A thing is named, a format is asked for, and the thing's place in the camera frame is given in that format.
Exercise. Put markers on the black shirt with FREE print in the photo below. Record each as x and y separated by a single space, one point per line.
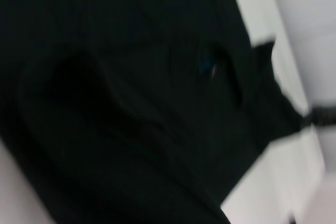
131 90

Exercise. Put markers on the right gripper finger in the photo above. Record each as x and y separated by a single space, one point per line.
321 116

